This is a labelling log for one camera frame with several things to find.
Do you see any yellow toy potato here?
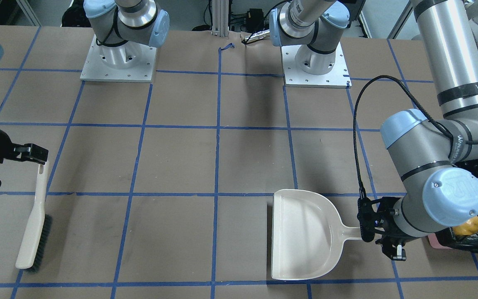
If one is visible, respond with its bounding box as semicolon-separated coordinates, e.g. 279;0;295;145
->
452;216;478;236

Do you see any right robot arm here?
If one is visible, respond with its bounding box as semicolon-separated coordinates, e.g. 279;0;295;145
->
0;0;171;188

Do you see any beige plastic dustpan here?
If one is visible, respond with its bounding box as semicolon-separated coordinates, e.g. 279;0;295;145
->
271;189;361;281

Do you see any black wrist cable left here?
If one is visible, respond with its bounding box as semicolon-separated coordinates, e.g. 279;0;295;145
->
353;75;478;200

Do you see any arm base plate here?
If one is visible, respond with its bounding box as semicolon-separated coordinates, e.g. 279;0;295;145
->
280;43;352;88
80;36;158;83

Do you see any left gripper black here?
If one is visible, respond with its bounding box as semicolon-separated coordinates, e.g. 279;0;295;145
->
357;197;414;261

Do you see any aluminium frame post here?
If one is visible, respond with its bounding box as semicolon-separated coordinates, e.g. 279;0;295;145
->
211;0;230;38

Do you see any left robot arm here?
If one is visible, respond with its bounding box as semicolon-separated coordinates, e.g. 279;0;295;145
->
357;0;478;261

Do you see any beige hand brush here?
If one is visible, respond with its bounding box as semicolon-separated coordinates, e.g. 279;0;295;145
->
15;161;52;272

